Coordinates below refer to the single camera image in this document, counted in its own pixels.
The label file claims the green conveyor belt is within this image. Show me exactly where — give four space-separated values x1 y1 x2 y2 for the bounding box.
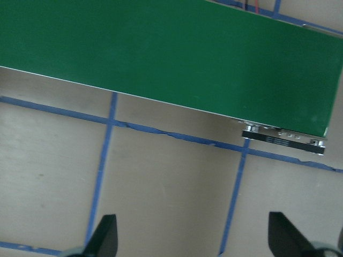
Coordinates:
0 0 343 156

